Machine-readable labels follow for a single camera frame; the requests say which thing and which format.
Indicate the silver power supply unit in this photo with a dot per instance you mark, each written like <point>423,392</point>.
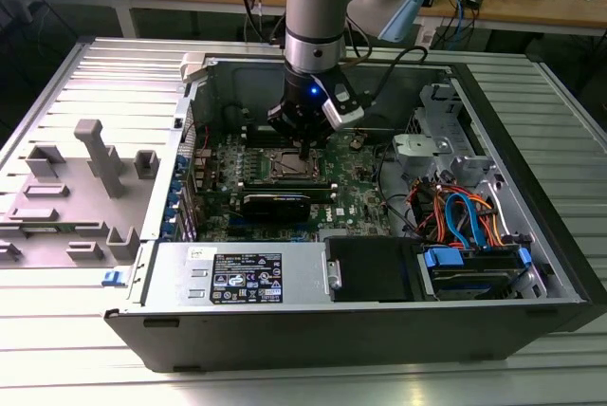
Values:
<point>166,282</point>

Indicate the green motherboard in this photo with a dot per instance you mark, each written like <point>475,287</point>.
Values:
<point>360,197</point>

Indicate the hard disk in blue carrier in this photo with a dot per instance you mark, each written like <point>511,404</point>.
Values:
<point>443,256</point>

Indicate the small black box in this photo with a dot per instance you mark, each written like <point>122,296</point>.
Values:
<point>472,1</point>

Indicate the white motherboard label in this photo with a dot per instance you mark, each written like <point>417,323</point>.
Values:
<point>341,212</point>

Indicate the silver bay latch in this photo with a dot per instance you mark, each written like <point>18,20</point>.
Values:
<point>333,273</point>

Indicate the round coin battery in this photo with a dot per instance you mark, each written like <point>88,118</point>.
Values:
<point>356,142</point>

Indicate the blue card retainer clips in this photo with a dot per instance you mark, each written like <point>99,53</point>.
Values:
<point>171,202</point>

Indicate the blue case clip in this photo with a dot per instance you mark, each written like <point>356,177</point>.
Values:
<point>114,278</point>

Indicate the black drive bay cover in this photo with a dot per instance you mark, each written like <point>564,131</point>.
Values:
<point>374,268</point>

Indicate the silver drive cage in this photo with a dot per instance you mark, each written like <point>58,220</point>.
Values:
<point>441,97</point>

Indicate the black and silver PC case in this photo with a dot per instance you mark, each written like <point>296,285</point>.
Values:
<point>332,339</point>

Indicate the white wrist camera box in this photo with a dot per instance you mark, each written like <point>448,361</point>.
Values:
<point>343,109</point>

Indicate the black graphics card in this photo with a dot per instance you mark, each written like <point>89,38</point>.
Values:
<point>275,209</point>

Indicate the white power supply sticker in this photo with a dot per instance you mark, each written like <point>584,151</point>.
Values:
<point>200,252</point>

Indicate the grey case latch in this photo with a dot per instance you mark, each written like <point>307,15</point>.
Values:
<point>192,67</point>

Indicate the grey parts rack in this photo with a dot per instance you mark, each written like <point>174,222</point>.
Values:
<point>85,207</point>

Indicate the black power supply label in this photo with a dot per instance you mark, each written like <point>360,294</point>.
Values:
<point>246,278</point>

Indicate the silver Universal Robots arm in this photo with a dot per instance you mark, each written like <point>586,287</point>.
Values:
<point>315,22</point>

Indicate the silver CPU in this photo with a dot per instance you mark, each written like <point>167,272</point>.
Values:
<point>291,170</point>

